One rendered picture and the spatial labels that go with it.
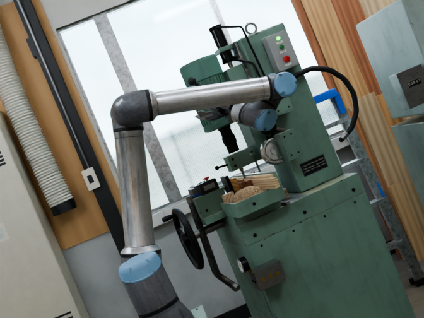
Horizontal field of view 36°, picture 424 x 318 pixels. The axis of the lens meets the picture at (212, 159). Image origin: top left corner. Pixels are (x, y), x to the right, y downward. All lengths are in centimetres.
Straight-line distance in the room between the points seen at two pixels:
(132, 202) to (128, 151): 19
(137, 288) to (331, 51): 243
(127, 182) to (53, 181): 165
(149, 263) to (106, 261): 200
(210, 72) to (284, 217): 69
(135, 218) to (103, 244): 182
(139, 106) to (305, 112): 89
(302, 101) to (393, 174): 136
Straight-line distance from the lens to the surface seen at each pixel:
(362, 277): 290
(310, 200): 279
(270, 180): 258
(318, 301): 284
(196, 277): 427
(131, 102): 232
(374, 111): 414
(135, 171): 243
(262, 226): 272
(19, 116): 408
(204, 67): 284
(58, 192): 405
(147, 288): 226
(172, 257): 424
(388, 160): 414
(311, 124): 293
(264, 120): 251
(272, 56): 286
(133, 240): 244
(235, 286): 277
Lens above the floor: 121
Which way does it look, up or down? 2 degrees down
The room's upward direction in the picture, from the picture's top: 22 degrees counter-clockwise
